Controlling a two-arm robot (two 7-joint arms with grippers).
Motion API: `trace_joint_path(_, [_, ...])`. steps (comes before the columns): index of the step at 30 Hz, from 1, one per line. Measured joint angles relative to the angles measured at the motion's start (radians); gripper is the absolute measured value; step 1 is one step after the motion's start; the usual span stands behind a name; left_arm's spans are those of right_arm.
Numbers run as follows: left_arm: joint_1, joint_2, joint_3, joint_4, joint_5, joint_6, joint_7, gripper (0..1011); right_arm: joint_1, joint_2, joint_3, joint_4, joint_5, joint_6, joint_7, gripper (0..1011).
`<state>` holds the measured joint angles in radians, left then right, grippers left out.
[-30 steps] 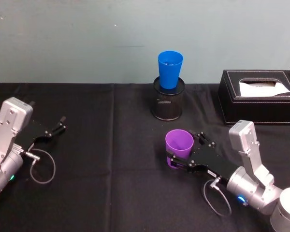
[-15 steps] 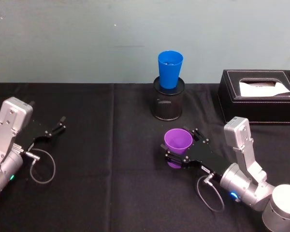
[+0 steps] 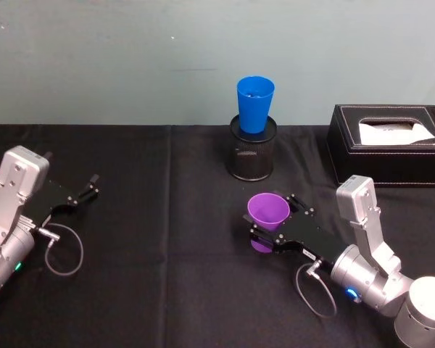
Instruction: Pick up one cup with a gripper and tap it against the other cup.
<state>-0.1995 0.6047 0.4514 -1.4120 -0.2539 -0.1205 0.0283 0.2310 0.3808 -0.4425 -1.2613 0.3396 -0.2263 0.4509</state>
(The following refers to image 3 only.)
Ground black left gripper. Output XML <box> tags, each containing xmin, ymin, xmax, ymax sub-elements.
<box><xmin>22</xmin><ymin>151</ymin><xmax>101</xmax><ymax>228</ymax></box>

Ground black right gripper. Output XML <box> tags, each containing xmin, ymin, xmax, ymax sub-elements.
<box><xmin>242</xmin><ymin>193</ymin><xmax>349</xmax><ymax>270</ymax></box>

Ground purple plastic cup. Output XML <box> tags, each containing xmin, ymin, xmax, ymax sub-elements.
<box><xmin>246</xmin><ymin>192</ymin><xmax>290</xmax><ymax>254</ymax></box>

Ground black mesh pen holder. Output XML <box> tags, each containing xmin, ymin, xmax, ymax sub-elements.
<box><xmin>228</xmin><ymin>113</ymin><xmax>279</xmax><ymax>182</ymax></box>

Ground black leather tissue box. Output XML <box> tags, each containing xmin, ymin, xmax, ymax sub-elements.
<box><xmin>326</xmin><ymin>104</ymin><xmax>435</xmax><ymax>189</ymax></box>

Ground blue plastic cup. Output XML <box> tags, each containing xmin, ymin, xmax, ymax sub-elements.
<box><xmin>236</xmin><ymin>75</ymin><xmax>276</xmax><ymax>136</ymax></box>

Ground black table cloth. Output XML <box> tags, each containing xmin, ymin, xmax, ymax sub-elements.
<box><xmin>0</xmin><ymin>123</ymin><xmax>435</xmax><ymax>348</ymax></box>

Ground white tissue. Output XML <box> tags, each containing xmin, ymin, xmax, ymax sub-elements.
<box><xmin>358</xmin><ymin>117</ymin><xmax>435</xmax><ymax>144</ymax></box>

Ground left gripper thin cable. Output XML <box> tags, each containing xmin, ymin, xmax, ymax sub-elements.
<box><xmin>38</xmin><ymin>223</ymin><xmax>85</xmax><ymax>277</ymax></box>

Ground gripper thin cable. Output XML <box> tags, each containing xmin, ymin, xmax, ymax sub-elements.
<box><xmin>38</xmin><ymin>223</ymin><xmax>85</xmax><ymax>277</ymax></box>
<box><xmin>295</xmin><ymin>260</ymin><xmax>338</xmax><ymax>320</ymax></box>

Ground right gripper thin cable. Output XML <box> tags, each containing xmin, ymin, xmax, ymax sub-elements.
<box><xmin>295</xmin><ymin>260</ymin><xmax>338</xmax><ymax>320</ymax></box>

